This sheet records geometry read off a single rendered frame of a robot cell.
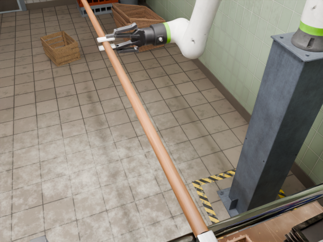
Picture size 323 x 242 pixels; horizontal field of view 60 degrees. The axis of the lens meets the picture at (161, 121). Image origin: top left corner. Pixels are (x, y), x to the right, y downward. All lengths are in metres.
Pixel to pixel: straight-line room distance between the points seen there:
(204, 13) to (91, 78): 2.23
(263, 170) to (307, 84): 0.54
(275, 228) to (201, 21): 0.91
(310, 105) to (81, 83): 2.36
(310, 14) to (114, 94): 2.11
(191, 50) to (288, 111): 0.49
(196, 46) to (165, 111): 1.54
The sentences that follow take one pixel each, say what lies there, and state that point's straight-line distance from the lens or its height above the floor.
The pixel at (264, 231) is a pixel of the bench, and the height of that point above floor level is 0.58.
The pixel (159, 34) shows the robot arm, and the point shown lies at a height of 1.19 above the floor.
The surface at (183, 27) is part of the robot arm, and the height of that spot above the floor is 1.21.
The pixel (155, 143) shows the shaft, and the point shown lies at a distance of 0.72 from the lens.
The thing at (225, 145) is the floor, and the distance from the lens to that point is 2.41.
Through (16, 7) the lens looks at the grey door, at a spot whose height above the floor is 0.07.
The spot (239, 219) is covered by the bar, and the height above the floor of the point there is 1.18.
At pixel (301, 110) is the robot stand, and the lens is 1.37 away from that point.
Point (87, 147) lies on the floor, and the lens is 2.41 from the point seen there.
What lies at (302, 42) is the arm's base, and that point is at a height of 1.23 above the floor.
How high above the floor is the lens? 1.72
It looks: 42 degrees down
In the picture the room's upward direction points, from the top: straight up
